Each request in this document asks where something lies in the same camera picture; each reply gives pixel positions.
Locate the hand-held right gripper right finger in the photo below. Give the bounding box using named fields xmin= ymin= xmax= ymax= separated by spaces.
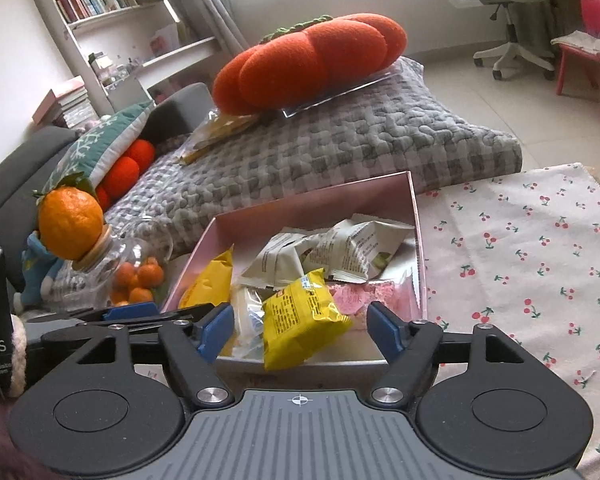
xmin=366 ymin=300 xmax=532 ymax=407

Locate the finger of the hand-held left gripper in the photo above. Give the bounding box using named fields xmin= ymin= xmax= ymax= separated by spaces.
xmin=42 ymin=310 xmax=213 ymax=346
xmin=27 ymin=302 xmax=159 ymax=328

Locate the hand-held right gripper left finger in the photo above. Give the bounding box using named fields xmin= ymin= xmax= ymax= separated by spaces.
xmin=72 ymin=303 xmax=236 ymax=408

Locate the pink snack packet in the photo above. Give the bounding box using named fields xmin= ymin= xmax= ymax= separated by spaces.
xmin=330 ymin=282 xmax=411 ymax=318

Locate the long clear biscuit packet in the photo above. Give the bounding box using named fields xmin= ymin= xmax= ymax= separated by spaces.
xmin=230 ymin=285 xmax=267 ymax=361

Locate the small yellow snack packet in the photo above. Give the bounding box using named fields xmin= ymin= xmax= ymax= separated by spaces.
xmin=177 ymin=245 xmax=236 ymax=311

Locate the white nut snack packet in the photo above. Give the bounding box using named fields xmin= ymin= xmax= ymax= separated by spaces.
xmin=300 ymin=220 xmax=416 ymax=283
xmin=237 ymin=232 xmax=321 ymax=291

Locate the large yellow snack packet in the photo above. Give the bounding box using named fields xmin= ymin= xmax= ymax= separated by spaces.
xmin=260 ymin=267 xmax=353 ymax=373

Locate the pink cardboard box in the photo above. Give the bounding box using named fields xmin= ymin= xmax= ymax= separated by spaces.
xmin=160 ymin=170 xmax=428 ymax=363

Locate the clear bag of yellow snacks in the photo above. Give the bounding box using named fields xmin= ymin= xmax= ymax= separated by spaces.
xmin=177 ymin=110 xmax=261 ymax=166

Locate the cluster of small mandarins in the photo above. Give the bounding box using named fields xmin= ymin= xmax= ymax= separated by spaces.
xmin=110 ymin=257 xmax=165 ymax=307

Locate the blue monkey plush toy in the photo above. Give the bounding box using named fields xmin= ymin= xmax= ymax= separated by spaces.
xmin=14 ymin=230 xmax=61 ymax=311

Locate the wooden jar lid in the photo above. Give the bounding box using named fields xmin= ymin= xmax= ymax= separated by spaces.
xmin=70 ymin=225 xmax=113 ymax=270

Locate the round glass jar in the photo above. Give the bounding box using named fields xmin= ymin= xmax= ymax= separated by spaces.
xmin=55 ymin=215 xmax=175 ymax=311

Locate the large orange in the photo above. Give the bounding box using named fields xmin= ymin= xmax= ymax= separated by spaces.
xmin=32 ymin=172 xmax=105 ymax=262

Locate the cherry print tablecloth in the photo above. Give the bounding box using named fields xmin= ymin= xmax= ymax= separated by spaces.
xmin=130 ymin=162 xmax=600 ymax=480

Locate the grey sofa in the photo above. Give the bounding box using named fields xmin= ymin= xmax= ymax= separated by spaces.
xmin=0 ymin=82 xmax=216 ymax=291

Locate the small red-orange cushion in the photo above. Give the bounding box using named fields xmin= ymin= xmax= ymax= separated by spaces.
xmin=95 ymin=139 xmax=157 ymax=211

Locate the green leaf-print pillow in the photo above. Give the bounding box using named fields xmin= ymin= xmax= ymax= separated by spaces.
xmin=45 ymin=100 xmax=153 ymax=201

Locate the grey checked quilted blanket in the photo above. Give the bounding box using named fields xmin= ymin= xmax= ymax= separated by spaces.
xmin=45 ymin=55 xmax=523 ymax=311

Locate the stack of flat books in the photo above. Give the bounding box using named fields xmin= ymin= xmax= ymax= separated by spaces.
xmin=32 ymin=75 xmax=93 ymax=128

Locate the cluster of small bottles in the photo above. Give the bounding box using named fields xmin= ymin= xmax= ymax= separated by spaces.
xmin=87 ymin=50 xmax=146 ymax=86

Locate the white bookshelf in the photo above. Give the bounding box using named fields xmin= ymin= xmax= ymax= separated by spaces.
xmin=22 ymin=0 xmax=231 ymax=126

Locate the orange pumpkin cushion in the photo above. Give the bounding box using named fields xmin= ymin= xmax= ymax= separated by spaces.
xmin=211 ymin=12 xmax=408 ymax=116

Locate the grey curtain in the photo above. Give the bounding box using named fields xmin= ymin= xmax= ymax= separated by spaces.
xmin=150 ymin=0 xmax=251 ymax=51

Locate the patterned seat pad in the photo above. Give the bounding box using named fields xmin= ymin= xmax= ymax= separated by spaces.
xmin=551 ymin=30 xmax=600 ymax=56

